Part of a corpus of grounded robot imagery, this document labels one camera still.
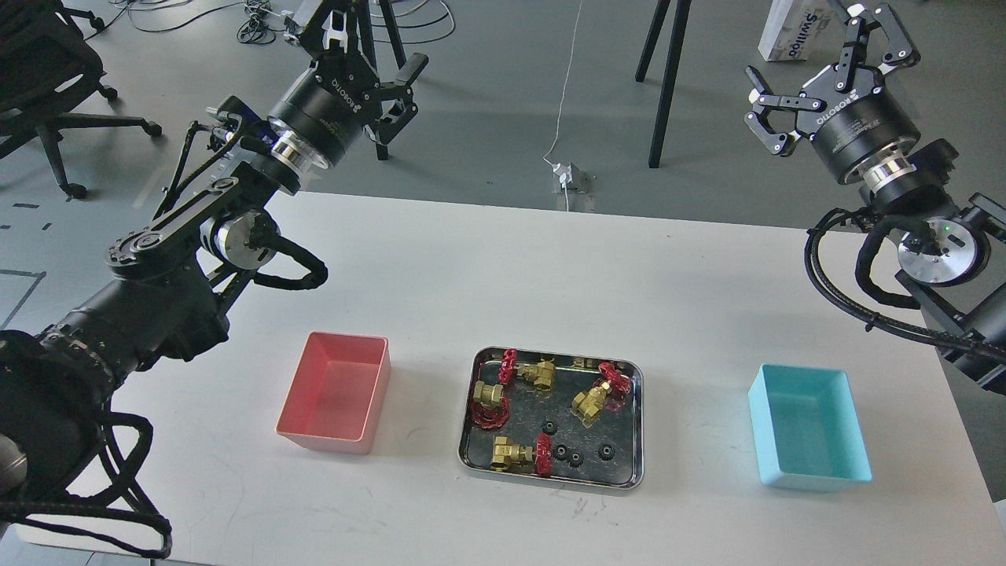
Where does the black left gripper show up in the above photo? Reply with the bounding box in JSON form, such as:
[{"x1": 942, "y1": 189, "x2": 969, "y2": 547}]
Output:
[{"x1": 267, "y1": 1, "x2": 430, "y2": 168}]

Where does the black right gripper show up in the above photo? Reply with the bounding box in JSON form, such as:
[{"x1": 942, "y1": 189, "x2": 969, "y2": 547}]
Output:
[{"x1": 744, "y1": 2, "x2": 923, "y2": 186}]

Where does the brass valve red handle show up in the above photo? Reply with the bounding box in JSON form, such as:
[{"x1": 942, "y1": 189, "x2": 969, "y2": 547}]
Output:
[
  {"x1": 497, "y1": 348, "x2": 557, "y2": 391},
  {"x1": 571, "y1": 362, "x2": 633, "y2": 428},
  {"x1": 490, "y1": 433, "x2": 553, "y2": 478},
  {"x1": 468, "y1": 380, "x2": 510, "y2": 430}
]

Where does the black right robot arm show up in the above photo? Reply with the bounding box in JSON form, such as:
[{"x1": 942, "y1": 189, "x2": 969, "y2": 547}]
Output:
[{"x1": 745, "y1": 2, "x2": 1005, "y2": 394}]

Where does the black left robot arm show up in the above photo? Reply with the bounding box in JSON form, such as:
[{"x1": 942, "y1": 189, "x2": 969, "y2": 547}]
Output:
[{"x1": 2, "y1": 1, "x2": 428, "y2": 561}]

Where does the white cardboard box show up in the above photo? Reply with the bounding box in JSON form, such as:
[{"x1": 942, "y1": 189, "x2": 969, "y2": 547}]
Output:
[{"x1": 758, "y1": 1, "x2": 835, "y2": 62}]

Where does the pink plastic box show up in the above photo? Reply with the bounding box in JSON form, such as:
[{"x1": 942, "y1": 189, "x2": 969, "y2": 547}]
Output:
[{"x1": 274, "y1": 331, "x2": 391, "y2": 455}]

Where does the blue plastic box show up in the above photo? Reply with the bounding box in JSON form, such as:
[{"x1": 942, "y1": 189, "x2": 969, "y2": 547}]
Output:
[{"x1": 748, "y1": 363, "x2": 873, "y2": 492}]

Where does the black tripod right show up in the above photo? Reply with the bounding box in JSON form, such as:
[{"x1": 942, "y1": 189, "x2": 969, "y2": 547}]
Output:
[{"x1": 635, "y1": 1, "x2": 692, "y2": 169}]

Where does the white power adapter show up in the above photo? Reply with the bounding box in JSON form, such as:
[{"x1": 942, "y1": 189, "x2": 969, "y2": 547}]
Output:
[{"x1": 551, "y1": 164, "x2": 592, "y2": 194}]

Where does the black office chair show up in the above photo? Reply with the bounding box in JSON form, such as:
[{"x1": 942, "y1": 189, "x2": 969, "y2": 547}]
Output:
[{"x1": 1, "y1": 1, "x2": 162, "y2": 198}]

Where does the metal tray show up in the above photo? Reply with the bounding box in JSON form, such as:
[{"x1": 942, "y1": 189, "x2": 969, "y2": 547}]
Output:
[{"x1": 457, "y1": 347, "x2": 644, "y2": 490}]

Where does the cable bundle on floor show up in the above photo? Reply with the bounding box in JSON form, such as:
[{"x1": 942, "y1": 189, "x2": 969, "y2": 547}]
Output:
[{"x1": 110, "y1": 0, "x2": 455, "y2": 46}]

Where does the white cable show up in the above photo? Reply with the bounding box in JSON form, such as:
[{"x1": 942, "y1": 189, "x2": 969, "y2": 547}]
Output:
[{"x1": 542, "y1": 0, "x2": 584, "y2": 211}]

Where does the brass valve red handle top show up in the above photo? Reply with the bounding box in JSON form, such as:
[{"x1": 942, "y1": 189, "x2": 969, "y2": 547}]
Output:
[{"x1": 497, "y1": 348, "x2": 557, "y2": 391}]

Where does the brass valve red handle bottom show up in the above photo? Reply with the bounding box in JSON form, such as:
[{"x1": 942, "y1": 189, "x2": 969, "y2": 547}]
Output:
[{"x1": 490, "y1": 433, "x2": 553, "y2": 478}]

